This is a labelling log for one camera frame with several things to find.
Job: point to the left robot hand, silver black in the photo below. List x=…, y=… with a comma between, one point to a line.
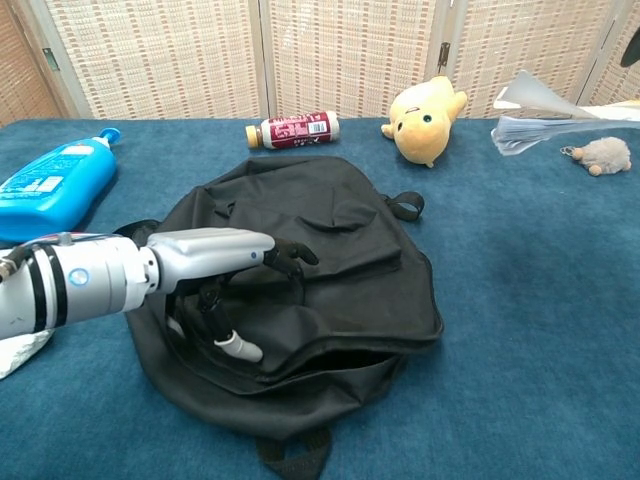
x=210, y=255

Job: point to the right robot hand, silver black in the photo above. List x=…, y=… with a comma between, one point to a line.
x=632, y=55

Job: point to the yellow white notebook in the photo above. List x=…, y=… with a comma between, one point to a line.
x=535, y=127

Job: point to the black backpack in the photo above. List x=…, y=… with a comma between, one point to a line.
x=350, y=300

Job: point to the drink bottle, maroon label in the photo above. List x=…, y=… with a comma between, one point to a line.
x=295, y=130

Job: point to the blue detergent pump bottle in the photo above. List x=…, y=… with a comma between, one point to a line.
x=55, y=190

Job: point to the woven folding screen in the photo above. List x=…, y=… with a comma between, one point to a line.
x=150, y=60

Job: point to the orange white snack packet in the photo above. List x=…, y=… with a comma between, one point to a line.
x=15, y=355

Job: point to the yellow plush toy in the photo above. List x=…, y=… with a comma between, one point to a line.
x=420, y=125

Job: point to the blue felt table cover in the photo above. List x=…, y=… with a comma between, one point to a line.
x=500, y=425

